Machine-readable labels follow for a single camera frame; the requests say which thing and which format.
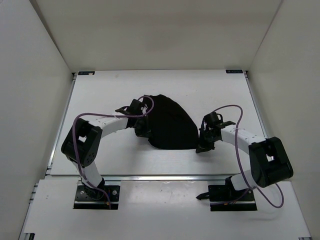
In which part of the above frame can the black skirt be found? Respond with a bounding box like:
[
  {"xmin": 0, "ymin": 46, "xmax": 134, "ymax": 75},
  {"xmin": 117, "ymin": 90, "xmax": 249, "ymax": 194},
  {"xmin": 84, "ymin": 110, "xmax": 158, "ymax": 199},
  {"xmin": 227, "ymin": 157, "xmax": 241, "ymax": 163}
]
[{"xmin": 142, "ymin": 94, "xmax": 199, "ymax": 150}]

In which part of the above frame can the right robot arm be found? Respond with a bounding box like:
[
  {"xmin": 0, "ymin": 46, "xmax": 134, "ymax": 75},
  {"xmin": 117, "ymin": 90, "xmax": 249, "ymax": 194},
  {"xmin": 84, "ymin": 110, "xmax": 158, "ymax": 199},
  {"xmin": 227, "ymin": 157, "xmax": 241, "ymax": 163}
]
[{"xmin": 196, "ymin": 112, "xmax": 294, "ymax": 200}]

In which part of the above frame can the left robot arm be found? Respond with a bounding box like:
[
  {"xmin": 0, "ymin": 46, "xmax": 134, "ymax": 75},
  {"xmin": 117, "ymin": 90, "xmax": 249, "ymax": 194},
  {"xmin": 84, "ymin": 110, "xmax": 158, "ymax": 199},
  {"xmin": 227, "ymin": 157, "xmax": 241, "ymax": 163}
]
[{"xmin": 61, "ymin": 95, "xmax": 155, "ymax": 202}]

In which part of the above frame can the right table corner label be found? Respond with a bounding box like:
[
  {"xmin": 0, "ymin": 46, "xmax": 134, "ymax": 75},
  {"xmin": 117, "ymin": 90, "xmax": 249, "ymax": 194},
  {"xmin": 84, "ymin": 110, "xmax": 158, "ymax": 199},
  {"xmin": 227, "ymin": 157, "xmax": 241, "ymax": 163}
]
[{"xmin": 225, "ymin": 69, "xmax": 243, "ymax": 74}]

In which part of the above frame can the table corner label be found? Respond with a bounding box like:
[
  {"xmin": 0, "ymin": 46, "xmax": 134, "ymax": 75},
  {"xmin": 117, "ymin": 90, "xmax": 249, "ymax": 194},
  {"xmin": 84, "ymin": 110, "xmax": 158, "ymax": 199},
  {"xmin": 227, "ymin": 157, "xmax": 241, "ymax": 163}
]
[
  {"xmin": 225, "ymin": 69, "xmax": 243, "ymax": 74},
  {"xmin": 77, "ymin": 71, "xmax": 95, "ymax": 76}
]

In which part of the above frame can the left table corner label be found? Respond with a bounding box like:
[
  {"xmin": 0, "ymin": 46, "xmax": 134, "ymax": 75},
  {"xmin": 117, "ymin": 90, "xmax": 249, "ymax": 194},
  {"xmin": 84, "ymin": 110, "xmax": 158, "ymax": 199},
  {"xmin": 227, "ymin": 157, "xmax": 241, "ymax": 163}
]
[{"xmin": 77, "ymin": 71, "xmax": 95, "ymax": 76}]

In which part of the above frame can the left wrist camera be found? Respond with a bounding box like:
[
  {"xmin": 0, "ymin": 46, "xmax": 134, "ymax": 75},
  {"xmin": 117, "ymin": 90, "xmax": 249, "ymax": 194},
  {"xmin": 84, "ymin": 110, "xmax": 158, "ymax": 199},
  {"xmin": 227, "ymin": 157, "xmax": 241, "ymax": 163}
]
[{"xmin": 141, "ymin": 104, "xmax": 148, "ymax": 115}]

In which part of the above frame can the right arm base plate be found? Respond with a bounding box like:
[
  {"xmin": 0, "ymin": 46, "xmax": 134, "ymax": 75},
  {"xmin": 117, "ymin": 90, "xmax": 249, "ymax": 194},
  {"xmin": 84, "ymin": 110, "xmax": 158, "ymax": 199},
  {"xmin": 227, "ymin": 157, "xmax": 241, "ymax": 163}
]
[{"xmin": 196, "ymin": 177, "xmax": 258, "ymax": 212}]

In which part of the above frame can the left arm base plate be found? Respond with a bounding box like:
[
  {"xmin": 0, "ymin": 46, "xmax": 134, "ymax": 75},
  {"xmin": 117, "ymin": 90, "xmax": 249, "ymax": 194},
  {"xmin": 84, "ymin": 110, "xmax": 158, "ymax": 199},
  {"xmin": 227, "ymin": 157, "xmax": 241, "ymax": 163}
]
[{"xmin": 73, "ymin": 181, "xmax": 121, "ymax": 210}]

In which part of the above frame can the aluminium table front rail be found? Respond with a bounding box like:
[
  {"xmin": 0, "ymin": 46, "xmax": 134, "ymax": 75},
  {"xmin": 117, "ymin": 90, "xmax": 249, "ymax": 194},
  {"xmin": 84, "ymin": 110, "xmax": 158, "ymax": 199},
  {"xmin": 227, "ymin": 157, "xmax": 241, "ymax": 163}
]
[{"xmin": 47, "ymin": 173, "xmax": 238, "ymax": 183}]

